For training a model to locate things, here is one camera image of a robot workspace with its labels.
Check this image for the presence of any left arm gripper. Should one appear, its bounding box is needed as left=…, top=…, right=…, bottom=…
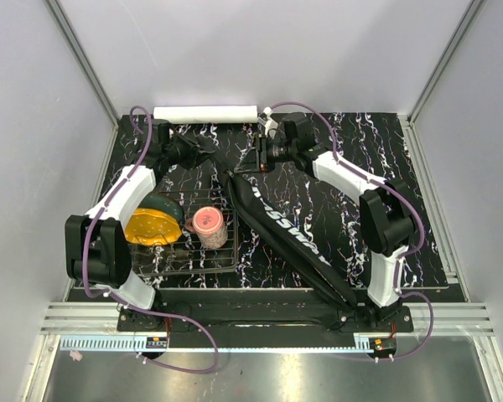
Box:
left=163, top=131, right=215, bottom=172

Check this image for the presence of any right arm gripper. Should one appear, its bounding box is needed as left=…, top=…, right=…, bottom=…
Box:
left=234, top=133, right=297, bottom=176

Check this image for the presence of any white shuttlecock tube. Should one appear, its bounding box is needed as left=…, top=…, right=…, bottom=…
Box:
left=153, top=106, right=258, bottom=125

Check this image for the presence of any black racket bag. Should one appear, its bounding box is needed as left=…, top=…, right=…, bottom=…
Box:
left=193, top=142, right=358, bottom=310

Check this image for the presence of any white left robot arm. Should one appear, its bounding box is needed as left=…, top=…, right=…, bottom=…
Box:
left=65, top=121, right=215, bottom=332

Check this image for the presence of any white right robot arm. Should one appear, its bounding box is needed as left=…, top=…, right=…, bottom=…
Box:
left=224, top=109, right=424, bottom=332

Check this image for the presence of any green round object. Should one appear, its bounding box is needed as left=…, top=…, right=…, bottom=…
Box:
left=139, top=193, right=184, bottom=221

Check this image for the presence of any pink patterned mug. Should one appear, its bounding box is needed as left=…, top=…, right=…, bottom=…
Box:
left=184, top=206, right=228, bottom=250

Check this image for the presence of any yellow cloth item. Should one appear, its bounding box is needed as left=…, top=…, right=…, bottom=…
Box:
left=124, top=208, right=182, bottom=246

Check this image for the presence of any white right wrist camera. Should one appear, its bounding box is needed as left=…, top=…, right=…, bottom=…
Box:
left=257, top=106, right=277, bottom=138

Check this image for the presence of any wire rack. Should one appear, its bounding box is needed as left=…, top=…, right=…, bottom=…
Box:
left=130, top=188, right=238, bottom=278

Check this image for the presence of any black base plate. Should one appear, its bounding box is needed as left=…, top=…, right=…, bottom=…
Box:
left=117, top=302, right=414, bottom=333

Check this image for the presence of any aluminium frame rail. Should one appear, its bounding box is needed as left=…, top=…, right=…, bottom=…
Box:
left=39, top=301, right=122, bottom=334

